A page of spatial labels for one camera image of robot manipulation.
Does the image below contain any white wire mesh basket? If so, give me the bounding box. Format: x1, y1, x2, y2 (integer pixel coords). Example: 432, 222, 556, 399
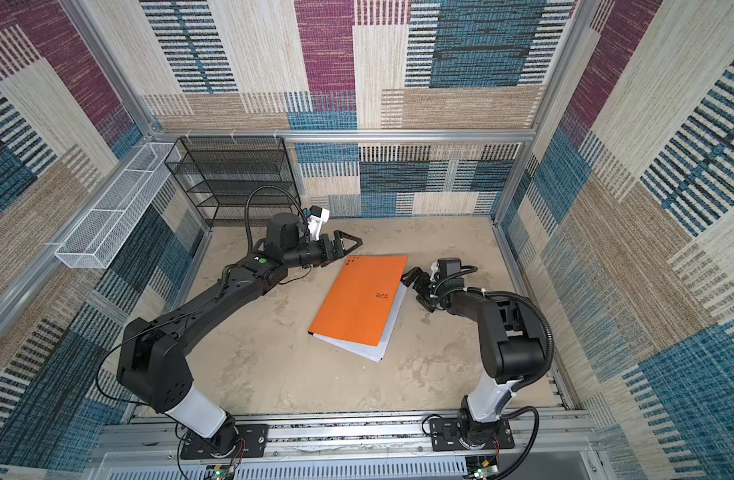
55, 142, 172, 269

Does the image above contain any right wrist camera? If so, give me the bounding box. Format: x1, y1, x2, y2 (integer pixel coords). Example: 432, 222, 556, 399
431, 257, 462, 283

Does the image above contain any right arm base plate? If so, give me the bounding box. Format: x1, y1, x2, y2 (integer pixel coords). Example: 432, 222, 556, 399
421, 416, 515, 452

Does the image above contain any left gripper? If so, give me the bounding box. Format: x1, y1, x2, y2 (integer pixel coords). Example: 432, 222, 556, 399
283, 233, 361, 272

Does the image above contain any black wire mesh shelf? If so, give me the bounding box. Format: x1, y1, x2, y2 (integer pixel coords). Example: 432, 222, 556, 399
164, 136, 300, 227

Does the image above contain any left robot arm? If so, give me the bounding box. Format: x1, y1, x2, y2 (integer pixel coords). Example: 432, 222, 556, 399
113, 201, 362, 458

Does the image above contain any orange black file folder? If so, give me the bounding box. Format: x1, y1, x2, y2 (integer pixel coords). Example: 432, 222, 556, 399
308, 255, 408, 347

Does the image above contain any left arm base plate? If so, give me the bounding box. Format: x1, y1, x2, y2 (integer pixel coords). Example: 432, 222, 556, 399
179, 424, 269, 460

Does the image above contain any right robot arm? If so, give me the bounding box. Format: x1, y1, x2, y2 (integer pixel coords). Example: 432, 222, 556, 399
401, 258, 555, 449

